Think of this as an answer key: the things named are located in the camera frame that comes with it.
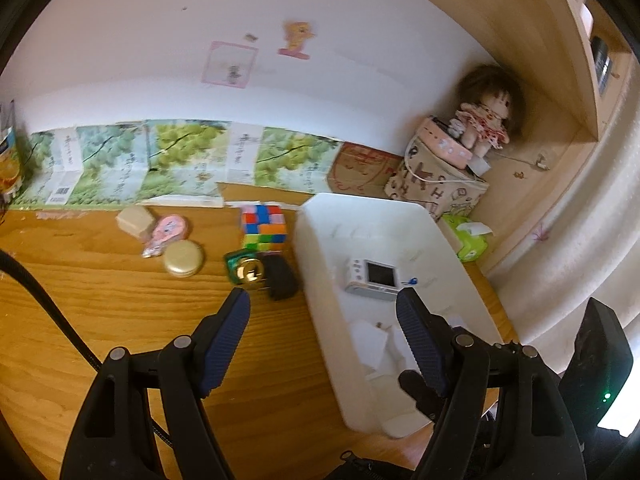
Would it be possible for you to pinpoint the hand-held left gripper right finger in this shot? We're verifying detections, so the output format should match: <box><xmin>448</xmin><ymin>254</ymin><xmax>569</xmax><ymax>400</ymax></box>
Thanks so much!
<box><xmin>395</xmin><ymin>287</ymin><xmax>587</xmax><ymax>480</ymax></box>

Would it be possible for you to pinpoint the green box with gold disc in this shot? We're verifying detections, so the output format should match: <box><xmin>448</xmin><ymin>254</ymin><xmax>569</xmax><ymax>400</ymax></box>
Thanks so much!
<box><xmin>223</xmin><ymin>250</ymin><xmax>267</xmax><ymax>289</ymax></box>

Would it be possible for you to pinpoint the black braided cable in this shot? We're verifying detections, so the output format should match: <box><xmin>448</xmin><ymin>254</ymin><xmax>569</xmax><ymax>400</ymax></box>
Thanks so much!
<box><xmin>0</xmin><ymin>250</ymin><xmax>176</xmax><ymax>453</ymax></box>

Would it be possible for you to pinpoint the pink correction tape dispenser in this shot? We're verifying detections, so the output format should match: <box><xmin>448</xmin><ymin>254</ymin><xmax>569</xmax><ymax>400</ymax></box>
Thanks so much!
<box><xmin>142</xmin><ymin>215</ymin><xmax>191</xmax><ymax>259</ymax></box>

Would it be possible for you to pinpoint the brown haired rag doll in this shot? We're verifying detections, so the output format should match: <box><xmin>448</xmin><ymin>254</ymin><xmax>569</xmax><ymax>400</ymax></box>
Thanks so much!
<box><xmin>448</xmin><ymin>64</ymin><xmax>526</xmax><ymax>158</ymax></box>

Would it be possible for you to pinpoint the black charger plug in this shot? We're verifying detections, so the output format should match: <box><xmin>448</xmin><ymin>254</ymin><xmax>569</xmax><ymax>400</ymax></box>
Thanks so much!
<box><xmin>261</xmin><ymin>255</ymin><xmax>301</xmax><ymax>302</ymax></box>

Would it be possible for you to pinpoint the wooden bookshelf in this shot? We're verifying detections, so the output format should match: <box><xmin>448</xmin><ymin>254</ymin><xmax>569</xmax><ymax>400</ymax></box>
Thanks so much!
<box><xmin>360</xmin><ymin>0</ymin><xmax>640</xmax><ymax>281</ymax></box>

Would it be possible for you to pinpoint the white compact camera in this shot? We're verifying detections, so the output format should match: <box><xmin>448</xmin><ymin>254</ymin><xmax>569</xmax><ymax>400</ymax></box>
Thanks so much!
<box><xmin>344</xmin><ymin>258</ymin><xmax>418</xmax><ymax>302</ymax></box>

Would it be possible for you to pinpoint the brown printed cardboard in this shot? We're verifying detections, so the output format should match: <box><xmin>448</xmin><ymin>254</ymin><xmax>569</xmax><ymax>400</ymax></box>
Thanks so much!
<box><xmin>327</xmin><ymin>142</ymin><xmax>406</xmax><ymax>196</ymax></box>

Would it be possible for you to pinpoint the letter print fabric bag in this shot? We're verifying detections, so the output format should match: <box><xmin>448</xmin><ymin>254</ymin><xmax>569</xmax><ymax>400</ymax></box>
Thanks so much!
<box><xmin>384</xmin><ymin>132</ymin><xmax>490</xmax><ymax>223</ymax></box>

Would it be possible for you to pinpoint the beige soap block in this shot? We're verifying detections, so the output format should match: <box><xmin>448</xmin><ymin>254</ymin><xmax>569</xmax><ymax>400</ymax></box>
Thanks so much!
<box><xmin>116</xmin><ymin>205</ymin><xmax>155</xmax><ymax>238</ymax></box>

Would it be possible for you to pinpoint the grape-print boxes row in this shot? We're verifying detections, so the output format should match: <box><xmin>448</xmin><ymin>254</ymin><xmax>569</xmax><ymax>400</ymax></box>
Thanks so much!
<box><xmin>10</xmin><ymin>119</ymin><xmax>346</xmax><ymax>211</ymax></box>

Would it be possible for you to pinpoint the pink dotted box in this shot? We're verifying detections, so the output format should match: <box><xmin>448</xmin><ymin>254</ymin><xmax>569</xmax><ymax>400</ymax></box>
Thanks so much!
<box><xmin>415</xmin><ymin>116</ymin><xmax>473</xmax><ymax>167</ymax></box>

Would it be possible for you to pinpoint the round gold tin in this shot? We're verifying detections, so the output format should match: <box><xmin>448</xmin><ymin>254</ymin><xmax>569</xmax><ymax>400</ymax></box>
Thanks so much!
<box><xmin>163</xmin><ymin>240</ymin><xmax>204</xmax><ymax>278</ymax></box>

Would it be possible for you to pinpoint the green tissue pack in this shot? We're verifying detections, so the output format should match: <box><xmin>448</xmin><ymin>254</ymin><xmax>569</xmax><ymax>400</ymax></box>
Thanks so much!
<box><xmin>442</xmin><ymin>214</ymin><xmax>493</xmax><ymax>262</ymax></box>

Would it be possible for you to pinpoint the black device on shelf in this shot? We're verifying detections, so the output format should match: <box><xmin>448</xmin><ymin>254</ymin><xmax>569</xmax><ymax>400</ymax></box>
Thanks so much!
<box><xmin>590</xmin><ymin>35</ymin><xmax>614</xmax><ymax>96</ymax></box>

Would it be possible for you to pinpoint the white cable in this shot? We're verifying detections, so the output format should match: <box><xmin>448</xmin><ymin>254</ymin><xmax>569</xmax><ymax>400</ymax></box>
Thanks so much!
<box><xmin>403</xmin><ymin>132</ymin><xmax>471</xmax><ymax>186</ymax></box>

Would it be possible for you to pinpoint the yellow snack packet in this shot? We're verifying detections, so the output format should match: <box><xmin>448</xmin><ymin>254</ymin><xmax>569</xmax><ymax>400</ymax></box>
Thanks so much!
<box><xmin>0</xmin><ymin>100</ymin><xmax>23</xmax><ymax>196</ymax></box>

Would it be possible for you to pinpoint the yellow bear wall sticker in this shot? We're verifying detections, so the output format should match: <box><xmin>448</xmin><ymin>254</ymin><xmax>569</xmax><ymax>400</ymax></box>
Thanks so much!
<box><xmin>278</xmin><ymin>21</ymin><xmax>317</xmax><ymax>58</ymax></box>

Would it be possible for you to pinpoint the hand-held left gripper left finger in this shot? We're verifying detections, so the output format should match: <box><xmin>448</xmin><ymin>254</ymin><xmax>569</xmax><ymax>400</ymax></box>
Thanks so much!
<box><xmin>60</xmin><ymin>287</ymin><xmax>252</xmax><ymax>480</ymax></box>

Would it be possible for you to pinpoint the pale curtain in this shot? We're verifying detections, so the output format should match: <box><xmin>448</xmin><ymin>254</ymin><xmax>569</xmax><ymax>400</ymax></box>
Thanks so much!
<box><xmin>487</xmin><ymin>95</ymin><xmax>640</xmax><ymax>376</ymax></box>

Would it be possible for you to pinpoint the multicoloured puzzle cube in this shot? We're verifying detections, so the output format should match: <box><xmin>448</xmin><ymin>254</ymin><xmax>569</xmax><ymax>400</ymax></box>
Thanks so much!
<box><xmin>241</xmin><ymin>204</ymin><xmax>287</xmax><ymax>251</ymax></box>

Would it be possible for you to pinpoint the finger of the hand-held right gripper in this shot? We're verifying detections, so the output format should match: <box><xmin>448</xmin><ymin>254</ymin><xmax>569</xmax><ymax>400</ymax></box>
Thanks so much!
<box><xmin>398</xmin><ymin>369</ymin><xmax>446</xmax><ymax>420</ymax></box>

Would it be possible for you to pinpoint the pink square wall note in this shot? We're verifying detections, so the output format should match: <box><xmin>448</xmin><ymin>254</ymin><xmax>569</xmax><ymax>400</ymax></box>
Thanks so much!
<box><xmin>201</xmin><ymin>41</ymin><xmax>260</xmax><ymax>90</ymax></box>

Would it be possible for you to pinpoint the white plastic tray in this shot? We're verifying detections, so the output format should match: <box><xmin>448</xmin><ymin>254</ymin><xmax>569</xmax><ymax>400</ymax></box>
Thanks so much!
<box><xmin>292</xmin><ymin>192</ymin><xmax>506</xmax><ymax>438</ymax></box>

